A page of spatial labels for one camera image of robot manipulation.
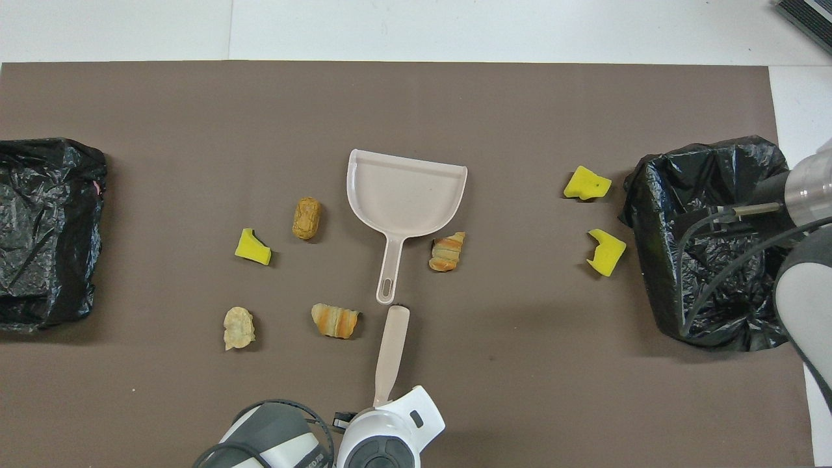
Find yellow sponge piece dark dot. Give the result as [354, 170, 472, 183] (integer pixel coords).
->
[563, 165, 613, 201]

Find brown oval bread roll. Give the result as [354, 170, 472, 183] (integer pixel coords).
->
[292, 197, 322, 241]

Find beige hand brush black bristles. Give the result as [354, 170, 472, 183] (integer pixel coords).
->
[372, 304, 411, 409]

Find black bag bin pink mark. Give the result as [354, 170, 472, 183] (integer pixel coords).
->
[0, 137, 109, 334]

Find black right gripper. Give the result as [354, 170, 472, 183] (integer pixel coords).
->
[753, 170, 791, 212]

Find pale lumpy bread piece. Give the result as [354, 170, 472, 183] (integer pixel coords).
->
[223, 306, 256, 352]

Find beige plastic dustpan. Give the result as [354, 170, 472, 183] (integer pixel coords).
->
[346, 148, 469, 306]

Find notched yellow sponge piece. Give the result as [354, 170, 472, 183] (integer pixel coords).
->
[586, 228, 628, 278]

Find golden croissant piece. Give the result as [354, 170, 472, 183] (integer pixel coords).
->
[428, 231, 467, 272]
[311, 303, 360, 339]

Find black bag lined bin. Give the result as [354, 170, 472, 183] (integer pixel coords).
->
[617, 135, 810, 353]

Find dark ribbed device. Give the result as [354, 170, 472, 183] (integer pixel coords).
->
[773, 0, 832, 56]

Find yellow sponge piece green back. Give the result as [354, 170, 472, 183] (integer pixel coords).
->
[234, 227, 273, 267]

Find brown table mat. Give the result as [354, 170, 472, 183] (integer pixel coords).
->
[0, 60, 814, 468]

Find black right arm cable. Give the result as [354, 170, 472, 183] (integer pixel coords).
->
[676, 202, 832, 339]

